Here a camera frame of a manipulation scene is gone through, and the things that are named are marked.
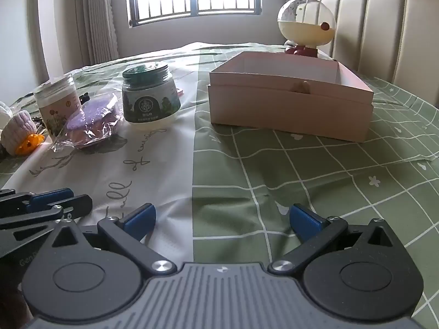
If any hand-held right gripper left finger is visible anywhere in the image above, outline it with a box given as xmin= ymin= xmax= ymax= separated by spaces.
xmin=51 ymin=203 xmax=177 ymax=278

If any green lid cream jar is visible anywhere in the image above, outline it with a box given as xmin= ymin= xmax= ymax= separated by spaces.
xmin=121 ymin=62 xmax=182 ymax=131

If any orange yellow object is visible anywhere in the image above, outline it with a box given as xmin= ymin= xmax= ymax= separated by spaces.
xmin=0 ymin=109 xmax=46 ymax=156

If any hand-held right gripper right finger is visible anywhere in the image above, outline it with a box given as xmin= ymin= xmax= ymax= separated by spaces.
xmin=268 ymin=204 xmax=395 ymax=277

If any clear jar cream lid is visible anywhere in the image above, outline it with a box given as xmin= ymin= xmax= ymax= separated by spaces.
xmin=33 ymin=74 xmax=85 ymax=144

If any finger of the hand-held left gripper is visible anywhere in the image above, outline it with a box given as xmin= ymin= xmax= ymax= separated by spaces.
xmin=0 ymin=194 xmax=94 ymax=259
xmin=0 ymin=188 xmax=75 ymax=217

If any cream padded headboard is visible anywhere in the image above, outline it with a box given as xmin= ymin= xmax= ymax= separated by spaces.
xmin=314 ymin=0 xmax=439 ymax=110

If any pink jar purple lid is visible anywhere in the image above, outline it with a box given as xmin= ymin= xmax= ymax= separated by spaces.
xmin=51 ymin=92 xmax=125 ymax=154

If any green checked bed sheet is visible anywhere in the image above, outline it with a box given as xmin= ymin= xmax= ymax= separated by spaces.
xmin=0 ymin=41 xmax=439 ymax=329

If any grey pleated curtain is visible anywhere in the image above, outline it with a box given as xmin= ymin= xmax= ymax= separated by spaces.
xmin=81 ymin=0 xmax=120 ymax=66

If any pink cardboard box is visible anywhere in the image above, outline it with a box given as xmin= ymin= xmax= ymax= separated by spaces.
xmin=207 ymin=51 xmax=374 ymax=143

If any jar with cream lid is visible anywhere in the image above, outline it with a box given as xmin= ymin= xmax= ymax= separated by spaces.
xmin=277 ymin=0 xmax=337 ymax=58

